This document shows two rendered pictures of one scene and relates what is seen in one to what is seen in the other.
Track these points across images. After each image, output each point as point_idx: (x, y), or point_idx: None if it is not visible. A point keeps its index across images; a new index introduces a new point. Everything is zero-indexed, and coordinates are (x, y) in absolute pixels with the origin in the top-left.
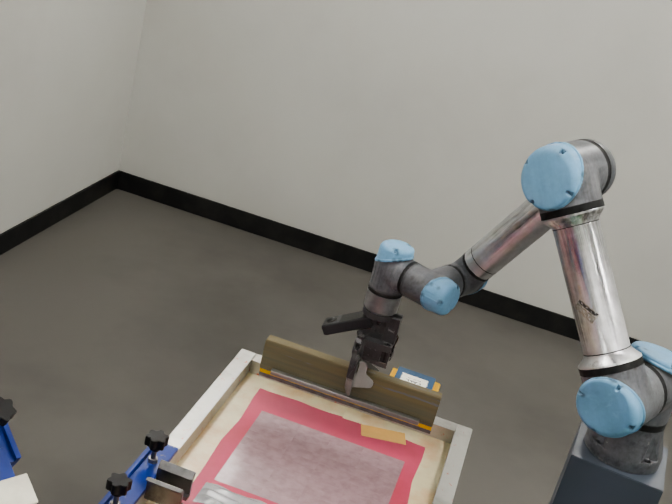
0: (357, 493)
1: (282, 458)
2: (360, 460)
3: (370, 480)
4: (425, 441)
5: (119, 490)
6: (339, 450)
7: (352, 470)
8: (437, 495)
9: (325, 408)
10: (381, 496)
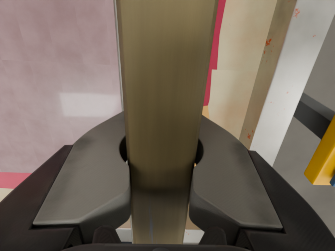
0: (9, 136)
1: None
2: (96, 124)
3: (57, 146)
4: None
5: None
6: (98, 88)
7: (59, 119)
8: None
9: (233, 26)
10: (34, 163)
